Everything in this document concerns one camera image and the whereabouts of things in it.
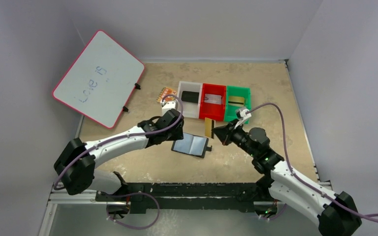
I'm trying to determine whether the black leather card holder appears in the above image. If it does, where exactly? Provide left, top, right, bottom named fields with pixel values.
left=171, top=133, right=212, bottom=158

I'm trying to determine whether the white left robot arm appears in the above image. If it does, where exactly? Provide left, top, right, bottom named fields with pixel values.
left=54, top=109, right=184, bottom=201

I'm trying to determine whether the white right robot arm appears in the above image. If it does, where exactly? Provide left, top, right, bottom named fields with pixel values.
left=212, top=120, right=362, bottom=236

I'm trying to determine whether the orange card pack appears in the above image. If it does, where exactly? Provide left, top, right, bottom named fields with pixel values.
left=157, top=87, right=177, bottom=104

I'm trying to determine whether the clear card in red bin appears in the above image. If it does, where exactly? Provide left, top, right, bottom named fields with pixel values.
left=204, top=94, right=222, bottom=105

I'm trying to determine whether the black object in white bin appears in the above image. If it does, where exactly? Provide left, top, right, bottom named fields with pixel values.
left=181, top=91, right=199, bottom=104

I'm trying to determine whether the white plastic bin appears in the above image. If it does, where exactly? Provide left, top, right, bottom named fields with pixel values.
left=177, top=81, right=202, bottom=118

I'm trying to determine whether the red plastic bin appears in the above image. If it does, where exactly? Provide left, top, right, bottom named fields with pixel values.
left=199, top=83, right=227, bottom=121

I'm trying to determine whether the green plastic bin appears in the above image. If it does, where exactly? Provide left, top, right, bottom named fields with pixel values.
left=224, top=86, right=252, bottom=122

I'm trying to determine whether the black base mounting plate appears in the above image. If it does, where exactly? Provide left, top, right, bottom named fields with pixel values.
left=95, top=180, right=286, bottom=218

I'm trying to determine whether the pink framed whiteboard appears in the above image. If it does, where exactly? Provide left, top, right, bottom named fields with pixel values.
left=52, top=30, right=145, bottom=128

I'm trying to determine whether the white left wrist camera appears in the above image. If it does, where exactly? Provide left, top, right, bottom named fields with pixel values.
left=161, top=100, right=178, bottom=116

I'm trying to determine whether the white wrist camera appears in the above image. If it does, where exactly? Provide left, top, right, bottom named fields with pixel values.
left=161, top=100, right=178, bottom=116
left=235, top=107, right=252, bottom=128

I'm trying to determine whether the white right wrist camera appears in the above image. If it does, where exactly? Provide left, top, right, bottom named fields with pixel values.
left=235, top=107, right=252, bottom=128

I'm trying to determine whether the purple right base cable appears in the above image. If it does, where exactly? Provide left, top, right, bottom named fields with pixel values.
left=257, top=202, right=290, bottom=222

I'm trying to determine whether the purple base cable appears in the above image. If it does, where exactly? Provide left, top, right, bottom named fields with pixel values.
left=105, top=191, right=161, bottom=231
left=257, top=202, right=290, bottom=222

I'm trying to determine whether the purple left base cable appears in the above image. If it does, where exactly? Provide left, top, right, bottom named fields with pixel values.
left=105, top=191, right=161, bottom=231

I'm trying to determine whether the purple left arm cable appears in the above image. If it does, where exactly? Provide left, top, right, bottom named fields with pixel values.
left=53, top=94, right=185, bottom=191

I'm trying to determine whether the aluminium rail frame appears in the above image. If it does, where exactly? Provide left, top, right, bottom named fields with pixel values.
left=39, top=190, right=319, bottom=236

